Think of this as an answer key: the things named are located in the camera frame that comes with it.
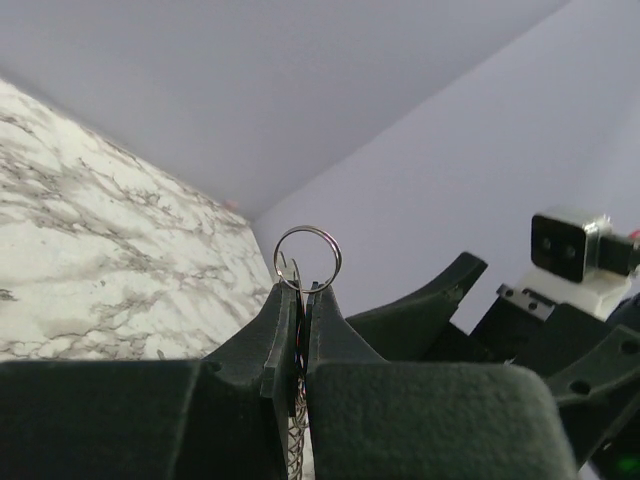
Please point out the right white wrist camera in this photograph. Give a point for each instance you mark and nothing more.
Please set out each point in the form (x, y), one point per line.
(579, 259)

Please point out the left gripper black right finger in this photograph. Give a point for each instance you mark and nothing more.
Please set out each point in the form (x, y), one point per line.
(331, 339)

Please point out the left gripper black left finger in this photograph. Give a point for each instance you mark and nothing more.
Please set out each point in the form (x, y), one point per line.
(261, 355)

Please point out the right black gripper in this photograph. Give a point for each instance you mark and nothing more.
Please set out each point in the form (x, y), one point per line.
(597, 395)

